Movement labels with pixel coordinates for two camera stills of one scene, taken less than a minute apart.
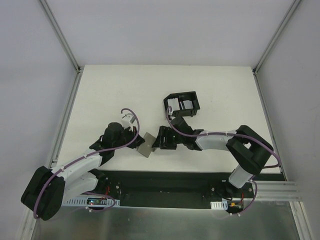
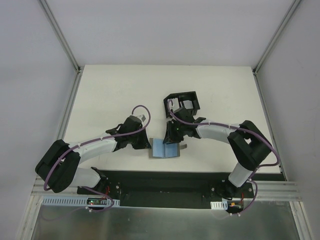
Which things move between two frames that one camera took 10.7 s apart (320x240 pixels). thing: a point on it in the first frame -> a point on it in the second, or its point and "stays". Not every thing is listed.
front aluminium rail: (278, 190) stays
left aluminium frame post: (60, 34) stays
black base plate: (178, 189) stays
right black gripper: (163, 137) -> (172, 132)
